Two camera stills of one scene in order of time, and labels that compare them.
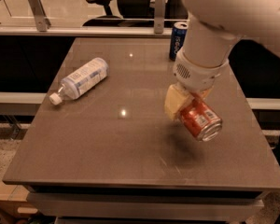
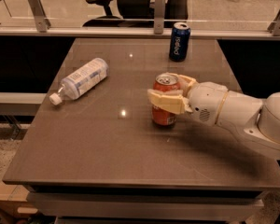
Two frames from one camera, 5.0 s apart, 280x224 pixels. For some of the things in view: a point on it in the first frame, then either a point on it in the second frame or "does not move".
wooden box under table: x=10 y=202 does not move
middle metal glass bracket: x=159 y=11 does not move
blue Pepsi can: x=178 y=34 does not move
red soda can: x=201 y=119 to x=166 y=81
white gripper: x=198 y=76 to x=206 y=102
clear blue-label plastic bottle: x=79 y=80 does not move
